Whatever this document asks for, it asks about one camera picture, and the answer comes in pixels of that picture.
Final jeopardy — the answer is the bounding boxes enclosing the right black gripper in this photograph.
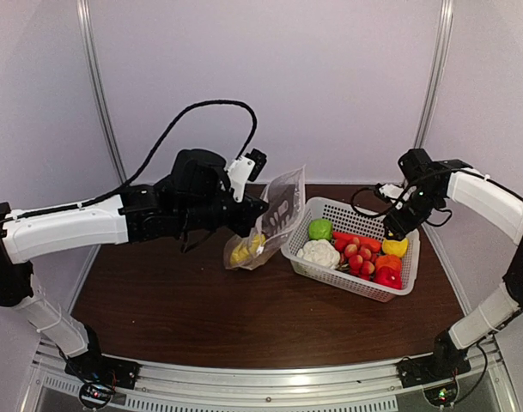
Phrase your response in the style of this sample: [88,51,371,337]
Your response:
[383,185,443,241]

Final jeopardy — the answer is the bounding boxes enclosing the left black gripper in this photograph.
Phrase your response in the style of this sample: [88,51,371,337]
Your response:
[177,191,269,237]

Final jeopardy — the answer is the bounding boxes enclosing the clear dotted zip bag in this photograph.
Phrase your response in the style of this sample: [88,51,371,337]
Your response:
[223,167,306,270]

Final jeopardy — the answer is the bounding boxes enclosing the yellow lemon toy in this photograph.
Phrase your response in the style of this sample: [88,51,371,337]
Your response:
[381,238,409,258]

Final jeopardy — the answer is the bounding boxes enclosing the red bell pepper toy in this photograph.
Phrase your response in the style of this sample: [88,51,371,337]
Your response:
[374,267,402,290]

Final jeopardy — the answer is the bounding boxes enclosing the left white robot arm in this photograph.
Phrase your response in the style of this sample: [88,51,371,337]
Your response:
[0,149,268,381]

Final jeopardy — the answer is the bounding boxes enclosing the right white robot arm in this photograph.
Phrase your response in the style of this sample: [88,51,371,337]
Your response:
[376,148,523,379]

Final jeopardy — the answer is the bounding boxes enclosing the green apple toy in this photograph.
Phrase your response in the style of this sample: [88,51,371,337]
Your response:
[308,218,333,241]

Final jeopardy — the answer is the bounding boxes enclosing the orange carrot toy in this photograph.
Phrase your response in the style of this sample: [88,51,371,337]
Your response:
[333,232,382,253]

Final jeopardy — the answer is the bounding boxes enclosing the white cauliflower toy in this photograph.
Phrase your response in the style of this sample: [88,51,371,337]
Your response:
[296,239,341,270]

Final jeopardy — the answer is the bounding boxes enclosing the white plastic basket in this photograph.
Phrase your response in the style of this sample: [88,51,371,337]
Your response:
[281,197,420,302]

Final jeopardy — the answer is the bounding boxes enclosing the red lychee bunch toy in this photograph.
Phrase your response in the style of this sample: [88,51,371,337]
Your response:
[333,240,379,281]

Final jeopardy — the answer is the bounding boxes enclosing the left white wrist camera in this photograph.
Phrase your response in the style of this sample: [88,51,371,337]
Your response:
[226,148,267,203]

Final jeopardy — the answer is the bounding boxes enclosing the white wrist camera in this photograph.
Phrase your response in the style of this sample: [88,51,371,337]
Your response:
[374,184,404,203]
[226,148,267,203]

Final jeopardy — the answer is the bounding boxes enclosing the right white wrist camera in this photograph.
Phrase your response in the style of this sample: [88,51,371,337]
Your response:
[374,184,404,203]

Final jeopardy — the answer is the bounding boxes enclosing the right black cable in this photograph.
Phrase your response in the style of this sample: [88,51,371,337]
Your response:
[350,171,455,228]

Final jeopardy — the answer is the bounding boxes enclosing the black cable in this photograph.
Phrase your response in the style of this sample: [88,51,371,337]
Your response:
[350,171,455,228]
[0,100,258,241]

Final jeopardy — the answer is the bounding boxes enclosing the left black cable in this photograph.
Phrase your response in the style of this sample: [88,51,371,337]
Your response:
[0,100,258,241]

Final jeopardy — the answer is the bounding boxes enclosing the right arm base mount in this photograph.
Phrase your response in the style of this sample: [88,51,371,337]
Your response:
[395,354,471,409]

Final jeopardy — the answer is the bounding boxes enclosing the curved aluminium front rail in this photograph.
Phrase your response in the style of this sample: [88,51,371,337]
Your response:
[27,338,518,412]

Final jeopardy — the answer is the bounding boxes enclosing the right aluminium frame post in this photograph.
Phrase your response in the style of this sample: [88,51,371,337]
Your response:
[413,0,454,148]

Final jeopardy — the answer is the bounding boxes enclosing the aluminium frame post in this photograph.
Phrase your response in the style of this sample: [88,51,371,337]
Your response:
[413,0,454,148]
[76,0,127,184]

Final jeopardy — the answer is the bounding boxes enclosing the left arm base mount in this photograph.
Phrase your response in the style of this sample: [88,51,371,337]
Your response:
[60,353,140,410]

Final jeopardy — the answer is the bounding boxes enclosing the left aluminium frame post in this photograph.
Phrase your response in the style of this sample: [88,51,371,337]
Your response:
[76,0,127,184]

